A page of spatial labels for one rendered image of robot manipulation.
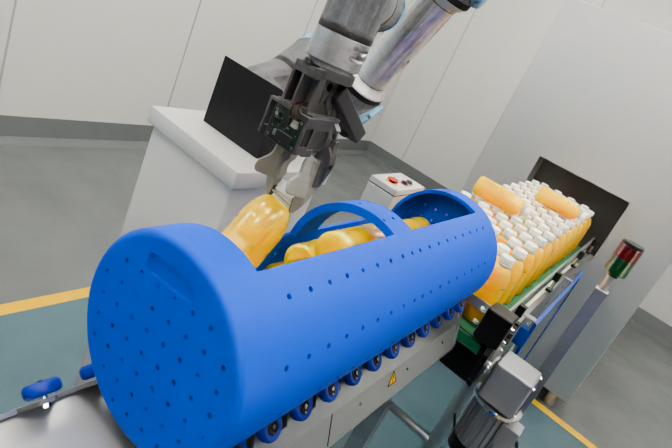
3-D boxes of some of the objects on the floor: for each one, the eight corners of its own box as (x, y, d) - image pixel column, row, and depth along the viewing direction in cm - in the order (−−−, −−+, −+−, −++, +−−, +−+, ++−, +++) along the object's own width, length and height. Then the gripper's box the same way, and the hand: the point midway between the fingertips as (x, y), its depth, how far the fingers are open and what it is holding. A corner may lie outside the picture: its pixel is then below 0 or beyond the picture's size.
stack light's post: (425, 532, 189) (595, 286, 152) (429, 525, 192) (597, 283, 156) (434, 541, 187) (608, 295, 150) (438, 534, 190) (610, 291, 154)
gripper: (276, 43, 68) (222, 186, 75) (342, 79, 63) (277, 230, 69) (315, 54, 75) (262, 184, 82) (377, 88, 70) (316, 223, 77)
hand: (285, 196), depth 77 cm, fingers closed on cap, 4 cm apart
